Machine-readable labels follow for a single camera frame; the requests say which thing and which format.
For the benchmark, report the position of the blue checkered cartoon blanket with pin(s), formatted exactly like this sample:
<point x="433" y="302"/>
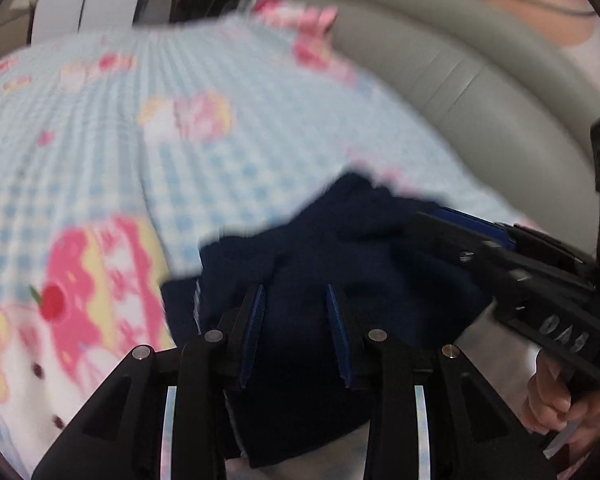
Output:
<point x="122" y="152"/>

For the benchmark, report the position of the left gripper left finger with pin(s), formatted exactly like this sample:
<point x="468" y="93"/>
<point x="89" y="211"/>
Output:
<point x="118" y="432"/>

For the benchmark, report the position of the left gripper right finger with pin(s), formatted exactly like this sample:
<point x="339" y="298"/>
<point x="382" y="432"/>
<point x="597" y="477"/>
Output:
<point x="432" y="414"/>

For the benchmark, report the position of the right hand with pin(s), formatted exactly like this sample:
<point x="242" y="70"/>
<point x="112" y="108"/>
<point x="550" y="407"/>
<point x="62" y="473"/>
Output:
<point x="548" y="407"/>

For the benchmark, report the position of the grey padded headboard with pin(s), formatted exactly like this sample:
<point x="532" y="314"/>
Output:
<point x="510" y="104"/>

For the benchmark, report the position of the navy striped shorts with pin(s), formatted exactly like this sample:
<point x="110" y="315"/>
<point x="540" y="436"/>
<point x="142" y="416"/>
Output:
<point x="350" y="262"/>

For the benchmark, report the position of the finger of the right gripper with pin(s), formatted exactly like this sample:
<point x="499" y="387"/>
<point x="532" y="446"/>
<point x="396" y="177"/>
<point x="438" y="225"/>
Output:
<point x="471" y="252"/>
<point x="522" y="240"/>

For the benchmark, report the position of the pink plush toy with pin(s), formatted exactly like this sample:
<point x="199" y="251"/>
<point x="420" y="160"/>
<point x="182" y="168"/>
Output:
<point x="300" y="20"/>

